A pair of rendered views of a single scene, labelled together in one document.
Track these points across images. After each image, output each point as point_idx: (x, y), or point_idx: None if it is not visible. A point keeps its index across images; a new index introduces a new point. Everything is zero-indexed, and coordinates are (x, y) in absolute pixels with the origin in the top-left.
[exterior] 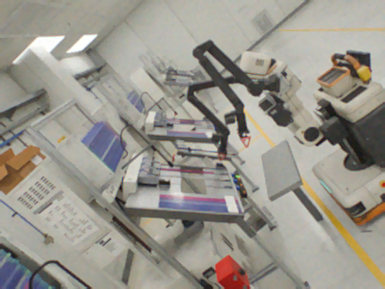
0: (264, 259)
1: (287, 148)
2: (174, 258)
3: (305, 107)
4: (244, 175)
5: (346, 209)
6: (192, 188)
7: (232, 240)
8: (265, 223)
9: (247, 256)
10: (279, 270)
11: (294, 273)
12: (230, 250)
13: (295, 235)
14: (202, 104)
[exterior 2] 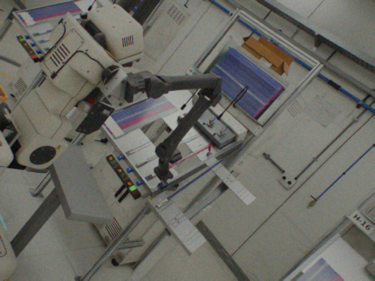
0: (85, 240)
1: (65, 189)
2: (144, 129)
3: (32, 90)
4: None
5: None
6: None
7: (122, 213)
8: None
9: (104, 234)
10: (63, 219)
11: (45, 179)
12: (115, 186)
13: (47, 249)
14: (194, 104)
